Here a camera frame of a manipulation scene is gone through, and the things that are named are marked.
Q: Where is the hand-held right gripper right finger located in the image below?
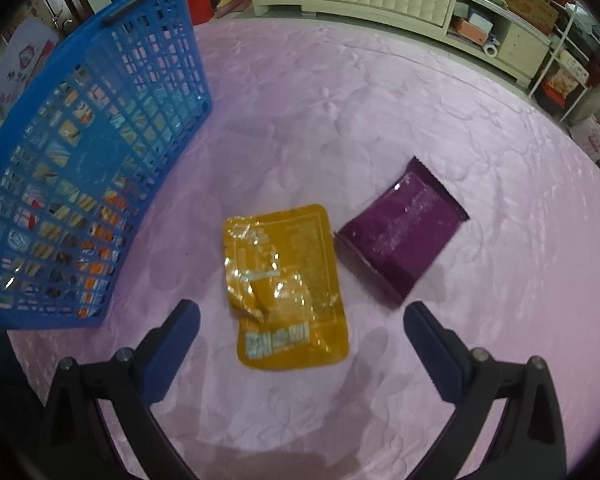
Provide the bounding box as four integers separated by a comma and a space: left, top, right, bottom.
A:
404, 301, 568, 480

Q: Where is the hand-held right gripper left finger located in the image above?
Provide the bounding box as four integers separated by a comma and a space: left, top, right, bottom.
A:
37, 299, 202, 480

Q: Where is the purple snack packet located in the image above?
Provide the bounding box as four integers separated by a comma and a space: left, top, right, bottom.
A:
334, 156, 470, 309

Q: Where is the yellow snack pouch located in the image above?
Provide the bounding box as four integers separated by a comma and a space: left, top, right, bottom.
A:
222, 204, 352, 371

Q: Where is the blue plastic mesh basket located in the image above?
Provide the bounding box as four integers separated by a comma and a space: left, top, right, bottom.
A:
0, 0, 215, 332

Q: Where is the pink quilted table cover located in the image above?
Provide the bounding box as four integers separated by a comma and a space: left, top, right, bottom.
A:
0, 15, 600, 480

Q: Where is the pink bag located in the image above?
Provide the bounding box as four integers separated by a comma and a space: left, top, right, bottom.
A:
570, 115, 600, 163

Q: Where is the printed gift box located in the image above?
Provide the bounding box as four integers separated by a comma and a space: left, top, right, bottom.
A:
542, 67, 588, 106

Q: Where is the white printed bag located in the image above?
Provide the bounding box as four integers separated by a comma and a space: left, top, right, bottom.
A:
0, 17, 58, 106

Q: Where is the orange box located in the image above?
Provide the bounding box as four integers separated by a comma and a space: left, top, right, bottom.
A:
450, 17, 491, 46

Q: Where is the white shelf rack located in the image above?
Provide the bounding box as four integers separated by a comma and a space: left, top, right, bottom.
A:
527, 2, 600, 123

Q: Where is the red bag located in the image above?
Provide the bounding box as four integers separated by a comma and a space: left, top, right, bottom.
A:
185, 0, 216, 26

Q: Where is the cardboard box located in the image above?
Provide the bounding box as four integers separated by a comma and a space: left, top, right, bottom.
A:
497, 0, 561, 36

